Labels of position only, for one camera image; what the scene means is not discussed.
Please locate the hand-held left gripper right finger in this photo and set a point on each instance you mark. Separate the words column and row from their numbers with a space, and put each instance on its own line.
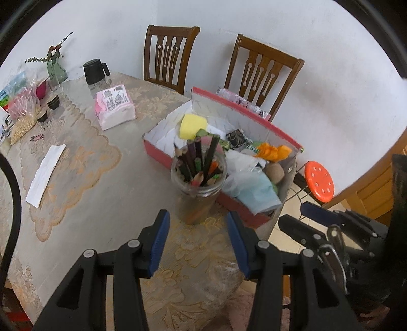
column 238, row 245

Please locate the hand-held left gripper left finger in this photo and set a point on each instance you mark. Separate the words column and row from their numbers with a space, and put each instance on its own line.
column 160, row 242

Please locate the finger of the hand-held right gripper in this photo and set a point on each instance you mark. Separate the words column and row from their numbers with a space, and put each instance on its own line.
column 294, row 229
column 314, row 211

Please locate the blue face mask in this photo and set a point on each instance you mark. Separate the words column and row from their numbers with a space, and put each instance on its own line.
column 257, row 195

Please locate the red cardboard box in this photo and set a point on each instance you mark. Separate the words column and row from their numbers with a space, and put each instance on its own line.
column 159, row 152

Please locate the navy wave-patterned cloth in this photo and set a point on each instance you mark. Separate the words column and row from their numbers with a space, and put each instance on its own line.
column 237, row 138

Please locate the red plastic stool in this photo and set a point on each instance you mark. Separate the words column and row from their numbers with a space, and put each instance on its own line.
column 318, row 179

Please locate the jar of coloured pencils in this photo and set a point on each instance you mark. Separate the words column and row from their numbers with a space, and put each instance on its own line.
column 197, row 197

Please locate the lace tablecloth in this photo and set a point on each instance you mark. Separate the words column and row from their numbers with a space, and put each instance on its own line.
column 120, row 191

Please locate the wooden cabinet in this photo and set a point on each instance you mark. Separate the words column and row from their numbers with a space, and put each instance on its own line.
column 375, row 187

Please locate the orange fabric flower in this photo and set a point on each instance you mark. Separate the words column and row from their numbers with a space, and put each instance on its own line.
column 273, row 152

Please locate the yellow sponge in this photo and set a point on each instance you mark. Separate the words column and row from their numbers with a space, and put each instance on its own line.
column 192, row 125

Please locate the printed magazine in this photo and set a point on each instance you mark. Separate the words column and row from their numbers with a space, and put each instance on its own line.
column 241, row 101

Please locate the folded white paper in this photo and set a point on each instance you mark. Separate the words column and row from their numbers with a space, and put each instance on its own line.
column 44, row 172

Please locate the pink tissue pack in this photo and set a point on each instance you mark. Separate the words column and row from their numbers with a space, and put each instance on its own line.
column 114, row 108

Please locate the pink hair clip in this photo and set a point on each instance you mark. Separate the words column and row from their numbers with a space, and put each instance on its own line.
column 36, row 137

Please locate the wooden chair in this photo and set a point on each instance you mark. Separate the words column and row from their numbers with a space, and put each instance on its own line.
column 171, row 31
column 267, row 54

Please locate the dark small bowl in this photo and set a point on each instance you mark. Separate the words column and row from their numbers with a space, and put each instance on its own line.
column 53, row 102
column 42, row 116

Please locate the bag of soybeans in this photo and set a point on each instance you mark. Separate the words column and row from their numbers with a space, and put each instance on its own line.
column 22, row 127

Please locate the black mug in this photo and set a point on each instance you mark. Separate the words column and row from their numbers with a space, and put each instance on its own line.
column 93, row 71

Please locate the green glass vase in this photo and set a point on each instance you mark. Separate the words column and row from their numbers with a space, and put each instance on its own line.
column 57, row 74

